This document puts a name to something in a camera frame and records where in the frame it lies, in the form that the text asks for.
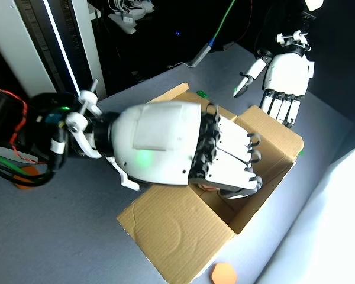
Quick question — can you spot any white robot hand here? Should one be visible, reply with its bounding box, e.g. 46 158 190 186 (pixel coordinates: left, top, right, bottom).
108 100 264 199
233 49 316 128

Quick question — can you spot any cardboard box with flaps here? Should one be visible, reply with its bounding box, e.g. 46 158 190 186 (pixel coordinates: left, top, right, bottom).
117 82 305 283

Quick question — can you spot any white light strip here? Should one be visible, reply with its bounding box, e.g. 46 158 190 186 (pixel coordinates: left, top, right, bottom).
43 0 83 95

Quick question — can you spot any white plastic parts pile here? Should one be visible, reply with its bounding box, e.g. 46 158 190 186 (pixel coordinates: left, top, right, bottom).
108 0 154 36

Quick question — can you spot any grey table cloth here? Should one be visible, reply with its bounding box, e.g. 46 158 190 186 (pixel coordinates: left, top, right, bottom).
0 41 355 284

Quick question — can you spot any orange hexagon block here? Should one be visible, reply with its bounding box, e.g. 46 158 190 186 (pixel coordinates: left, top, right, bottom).
13 165 41 190

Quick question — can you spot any yellow-orange toy block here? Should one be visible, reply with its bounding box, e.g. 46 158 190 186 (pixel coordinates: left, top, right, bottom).
210 262 238 284

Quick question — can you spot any white cabinet panel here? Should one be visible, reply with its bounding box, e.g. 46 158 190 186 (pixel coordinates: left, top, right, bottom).
0 0 69 98

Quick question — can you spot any white cable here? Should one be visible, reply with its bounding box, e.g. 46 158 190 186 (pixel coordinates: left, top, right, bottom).
166 61 193 69

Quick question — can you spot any green cable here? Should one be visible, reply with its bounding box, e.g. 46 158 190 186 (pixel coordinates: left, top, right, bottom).
209 0 237 45

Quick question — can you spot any grey cable adapter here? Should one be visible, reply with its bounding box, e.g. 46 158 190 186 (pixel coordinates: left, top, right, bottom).
189 42 214 68

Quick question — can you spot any white post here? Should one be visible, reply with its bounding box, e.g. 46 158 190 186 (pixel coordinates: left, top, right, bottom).
70 0 108 98

